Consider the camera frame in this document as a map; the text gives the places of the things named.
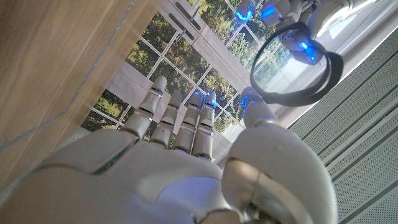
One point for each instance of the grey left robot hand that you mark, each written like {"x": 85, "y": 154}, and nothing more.
{"x": 298, "y": 43}

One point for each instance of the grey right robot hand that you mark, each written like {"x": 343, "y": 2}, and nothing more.
{"x": 155, "y": 186}

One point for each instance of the printed window backdrop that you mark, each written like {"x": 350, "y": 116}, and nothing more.
{"x": 174, "y": 56}

